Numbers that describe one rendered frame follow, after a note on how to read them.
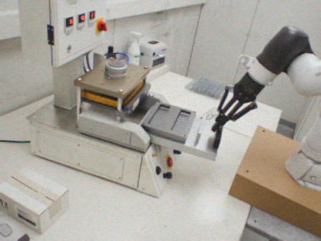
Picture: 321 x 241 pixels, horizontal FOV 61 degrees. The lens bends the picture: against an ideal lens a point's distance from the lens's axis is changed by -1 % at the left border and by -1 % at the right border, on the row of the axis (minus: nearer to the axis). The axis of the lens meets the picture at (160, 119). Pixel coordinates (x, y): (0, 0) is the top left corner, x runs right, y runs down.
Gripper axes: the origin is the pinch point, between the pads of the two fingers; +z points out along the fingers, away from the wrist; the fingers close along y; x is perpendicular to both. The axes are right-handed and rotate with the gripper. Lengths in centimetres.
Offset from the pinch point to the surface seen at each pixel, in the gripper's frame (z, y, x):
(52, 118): 30, -51, -13
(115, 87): 5.1, -36.6, -10.1
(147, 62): 35, -44, 89
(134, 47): 29, -55, 83
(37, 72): 46, -82, 25
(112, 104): 11.5, -34.6, -9.9
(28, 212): 36, -36, -44
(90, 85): 8.0, -43.4, -13.1
